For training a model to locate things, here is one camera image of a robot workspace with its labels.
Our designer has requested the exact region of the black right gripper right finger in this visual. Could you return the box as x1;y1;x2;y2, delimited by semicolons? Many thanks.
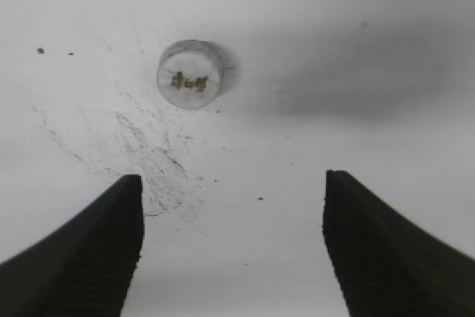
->
322;170;474;316

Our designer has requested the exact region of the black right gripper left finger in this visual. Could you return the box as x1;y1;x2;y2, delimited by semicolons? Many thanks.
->
1;174;144;316

